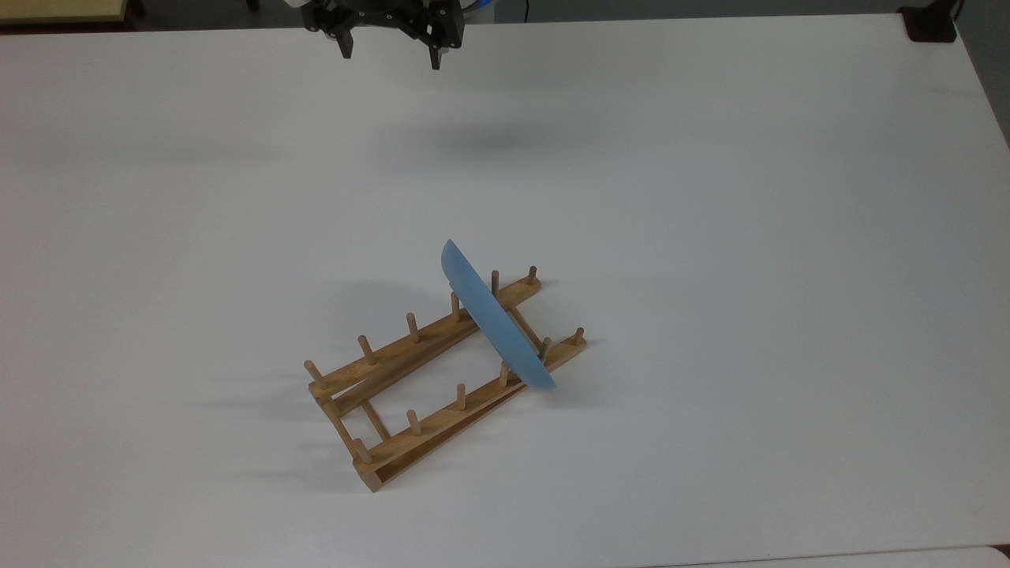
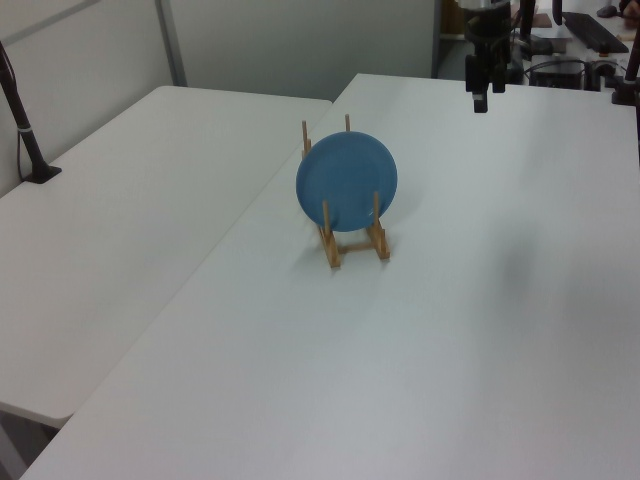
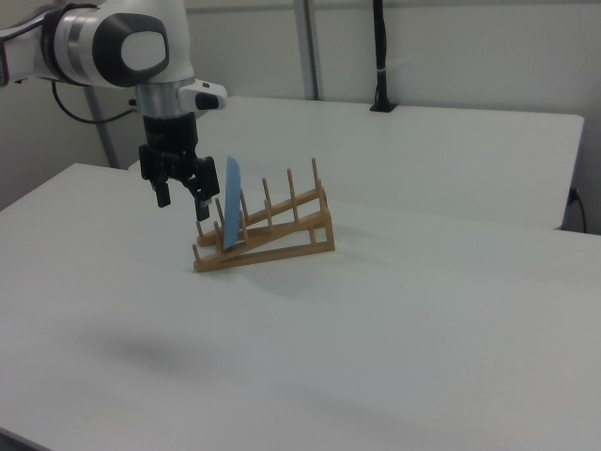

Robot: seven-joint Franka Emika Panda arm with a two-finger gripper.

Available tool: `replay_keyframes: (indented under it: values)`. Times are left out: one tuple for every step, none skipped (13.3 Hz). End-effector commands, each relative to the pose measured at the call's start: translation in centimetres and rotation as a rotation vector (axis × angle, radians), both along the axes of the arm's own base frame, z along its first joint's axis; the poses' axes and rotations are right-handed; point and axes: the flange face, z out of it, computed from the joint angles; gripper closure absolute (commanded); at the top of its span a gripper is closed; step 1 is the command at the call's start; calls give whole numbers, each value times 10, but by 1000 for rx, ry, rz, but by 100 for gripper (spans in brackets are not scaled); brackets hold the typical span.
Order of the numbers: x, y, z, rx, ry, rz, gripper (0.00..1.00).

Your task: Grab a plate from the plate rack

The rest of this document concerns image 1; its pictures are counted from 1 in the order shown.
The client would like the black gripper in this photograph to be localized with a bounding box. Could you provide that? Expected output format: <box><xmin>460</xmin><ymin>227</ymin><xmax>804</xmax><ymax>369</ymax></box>
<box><xmin>305</xmin><ymin>0</ymin><xmax>467</xmax><ymax>71</ymax></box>

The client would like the blue plate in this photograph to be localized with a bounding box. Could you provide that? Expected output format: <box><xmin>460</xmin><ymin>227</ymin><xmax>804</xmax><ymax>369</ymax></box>
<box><xmin>440</xmin><ymin>239</ymin><xmax>558</xmax><ymax>391</ymax></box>

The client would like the wooden plate rack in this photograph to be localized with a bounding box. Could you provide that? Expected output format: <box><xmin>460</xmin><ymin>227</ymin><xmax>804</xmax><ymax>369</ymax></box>
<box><xmin>304</xmin><ymin>266</ymin><xmax>587</xmax><ymax>493</ymax></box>

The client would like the yellow wooden board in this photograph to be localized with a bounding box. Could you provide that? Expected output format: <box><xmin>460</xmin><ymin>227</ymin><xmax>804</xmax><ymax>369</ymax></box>
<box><xmin>0</xmin><ymin>0</ymin><xmax>129</xmax><ymax>26</ymax></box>

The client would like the black table clamp block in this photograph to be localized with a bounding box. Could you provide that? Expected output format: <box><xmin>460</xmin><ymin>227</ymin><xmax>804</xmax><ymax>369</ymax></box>
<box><xmin>898</xmin><ymin>5</ymin><xmax>959</xmax><ymax>43</ymax></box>

